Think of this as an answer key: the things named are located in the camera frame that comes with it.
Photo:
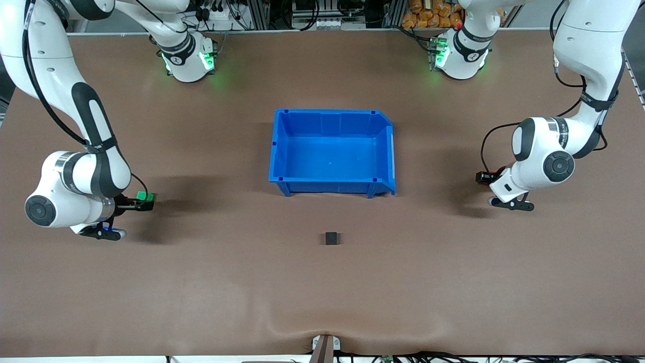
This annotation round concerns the grey metal device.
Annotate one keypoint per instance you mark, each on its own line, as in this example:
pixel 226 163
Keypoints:
pixel 327 7

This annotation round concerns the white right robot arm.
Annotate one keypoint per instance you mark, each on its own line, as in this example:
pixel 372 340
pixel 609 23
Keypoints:
pixel 48 60

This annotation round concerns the aluminium frame post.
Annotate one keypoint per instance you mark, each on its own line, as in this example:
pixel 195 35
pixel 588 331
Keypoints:
pixel 256 14
pixel 394 12

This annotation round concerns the brown table mat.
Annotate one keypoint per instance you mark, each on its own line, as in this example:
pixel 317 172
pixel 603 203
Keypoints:
pixel 322 292

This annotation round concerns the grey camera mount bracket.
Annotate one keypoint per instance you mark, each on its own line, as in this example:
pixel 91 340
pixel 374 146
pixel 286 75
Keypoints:
pixel 325 345

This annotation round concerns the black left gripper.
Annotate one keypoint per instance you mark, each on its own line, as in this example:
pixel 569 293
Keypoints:
pixel 496 177

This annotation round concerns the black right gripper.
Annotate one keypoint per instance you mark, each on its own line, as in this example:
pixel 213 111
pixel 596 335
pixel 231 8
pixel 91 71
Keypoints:
pixel 121 203

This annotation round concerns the blue plastic bin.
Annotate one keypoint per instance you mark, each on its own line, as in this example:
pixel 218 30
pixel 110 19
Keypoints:
pixel 330 156

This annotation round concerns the green cube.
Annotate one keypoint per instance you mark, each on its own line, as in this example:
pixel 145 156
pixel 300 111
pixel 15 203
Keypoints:
pixel 145 196

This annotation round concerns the white power strip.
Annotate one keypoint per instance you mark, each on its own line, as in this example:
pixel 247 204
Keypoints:
pixel 221 20

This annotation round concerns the bag of orange items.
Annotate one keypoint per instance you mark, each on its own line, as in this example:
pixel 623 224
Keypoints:
pixel 428 14

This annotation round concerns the black cube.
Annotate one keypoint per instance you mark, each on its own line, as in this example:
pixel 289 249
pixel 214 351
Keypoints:
pixel 331 238

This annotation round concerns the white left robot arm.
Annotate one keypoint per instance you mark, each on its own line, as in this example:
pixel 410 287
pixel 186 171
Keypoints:
pixel 584 45

